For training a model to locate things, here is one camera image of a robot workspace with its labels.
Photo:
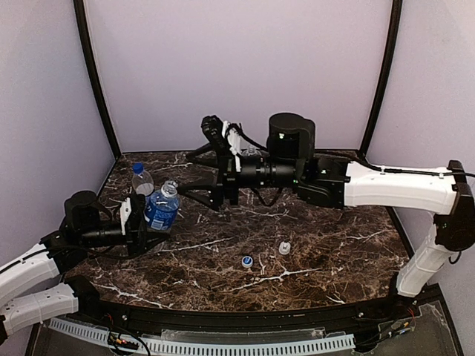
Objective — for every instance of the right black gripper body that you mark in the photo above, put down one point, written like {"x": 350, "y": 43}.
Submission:
{"x": 228, "y": 178}

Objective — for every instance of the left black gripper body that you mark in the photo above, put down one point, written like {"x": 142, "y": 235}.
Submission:
{"x": 137, "y": 225}

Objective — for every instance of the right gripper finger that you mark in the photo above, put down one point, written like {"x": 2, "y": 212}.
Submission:
{"x": 208, "y": 195}
{"x": 205, "y": 155}

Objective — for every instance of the white cap water bottle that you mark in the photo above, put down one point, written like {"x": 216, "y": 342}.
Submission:
{"x": 162, "y": 207}

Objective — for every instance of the white blue bottle cap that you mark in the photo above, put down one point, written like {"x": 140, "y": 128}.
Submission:
{"x": 247, "y": 261}

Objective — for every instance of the clear bottle cap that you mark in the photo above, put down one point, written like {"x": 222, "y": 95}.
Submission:
{"x": 284, "y": 248}

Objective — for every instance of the clear unlabeled plastic bottle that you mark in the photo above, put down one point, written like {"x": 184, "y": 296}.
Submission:
{"x": 251, "y": 151}

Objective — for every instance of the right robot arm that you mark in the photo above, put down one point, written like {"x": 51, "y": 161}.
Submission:
{"x": 288, "y": 160}

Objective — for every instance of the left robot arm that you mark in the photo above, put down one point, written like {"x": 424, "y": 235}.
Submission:
{"x": 88, "y": 229}

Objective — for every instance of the blue cap water bottle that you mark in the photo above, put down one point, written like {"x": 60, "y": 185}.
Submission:
{"x": 142, "y": 182}

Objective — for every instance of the small circuit board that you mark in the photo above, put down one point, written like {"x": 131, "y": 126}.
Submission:
{"x": 118, "y": 342}

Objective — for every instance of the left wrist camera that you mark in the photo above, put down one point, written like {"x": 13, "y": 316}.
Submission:
{"x": 125, "y": 210}

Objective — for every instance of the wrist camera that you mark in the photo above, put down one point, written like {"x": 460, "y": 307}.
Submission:
{"x": 223, "y": 136}
{"x": 125, "y": 210}

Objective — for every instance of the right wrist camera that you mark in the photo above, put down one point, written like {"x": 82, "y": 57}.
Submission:
{"x": 223, "y": 136}

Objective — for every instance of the black front table rail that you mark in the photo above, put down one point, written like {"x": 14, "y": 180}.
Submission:
{"x": 354, "y": 317}

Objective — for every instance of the white slotted cable duct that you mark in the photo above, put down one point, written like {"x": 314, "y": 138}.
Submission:
{"x": 174, "y": 342}

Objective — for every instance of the left black frame post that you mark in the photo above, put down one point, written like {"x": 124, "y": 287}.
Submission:
{"x": 93, "y": 75}

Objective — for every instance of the black frame post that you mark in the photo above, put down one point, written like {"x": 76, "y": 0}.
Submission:
{"x": 384, "y": 74}
{"x": 93, "y": 75}

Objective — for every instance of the right black frame post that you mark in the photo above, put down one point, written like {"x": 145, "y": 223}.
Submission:
{"x": 384, "y": 74}

